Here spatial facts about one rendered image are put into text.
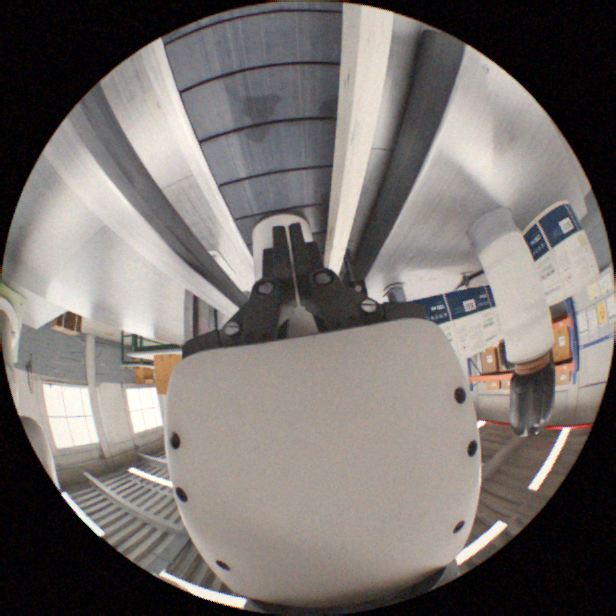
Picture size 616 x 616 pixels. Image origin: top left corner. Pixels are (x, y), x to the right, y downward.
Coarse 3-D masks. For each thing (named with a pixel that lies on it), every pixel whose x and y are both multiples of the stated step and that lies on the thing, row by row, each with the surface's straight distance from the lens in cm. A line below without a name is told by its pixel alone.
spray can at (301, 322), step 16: (256, 224) 17; (272, 224) 16; (288, 224) 15; (304, 224) 16; (256, 240) 16; (272, 240) 15; (288, 240) 14; (256, 256) 15; (256, 272) 15; (304, 320) 12
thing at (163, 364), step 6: (162, 354) 200; (168, 354) 194; (174, 354) 195; (156, 360) 207; (162, 360) 200; (168, 360) 194; (174, 360) 194; (180, 360) 201; (156, 366) 207; (162, 366) 200; (168, 366) 194; (174, 366) 193; (156, 372) 207; (162, 372) 201; (168, 372) 195; (156, 378) 208; (162, 378) 201; (168, 378) 195; (156, 384) 208; (162, 384) 201; (156, 390) 208; (162, 390) 200
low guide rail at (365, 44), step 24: (360, 24) 9; (384, 24) 9; (360, 48) 9; (384, 48) 9; (360, 72) 9; (384, 72) 9; (360, 96) 9; (360, 120) 9; (336, 144) 11; (360, 144) 10; (336, 168) 12; (360, 168) 11; (336, 192) 12; (336, 216) 13; (336, 240) 15; (336, 264) 18
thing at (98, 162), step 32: (96, 96) 6; (64, 128) 5; (96, 128) 5; (64, 160) 5; (96, 160) 5; (128, 160) 6; (96, 192) 5; (128, 192) 5; (160, 192) 6; (128, 224) 6; (160, 224) 6; (160, 256) 7; (192, 256) 7; (192, 288) 8; (224, 288) 9
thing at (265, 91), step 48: (192, 48) 12; (240, 48) 12; (288, 48) 12; (336, 48) 12; (192, 96) 12; (240, 96) 12; (288, 96) 12; (336, 96) 12; (240, 144) 13; (288, 144) 13; (240, 192) 15; (288, 192) 15
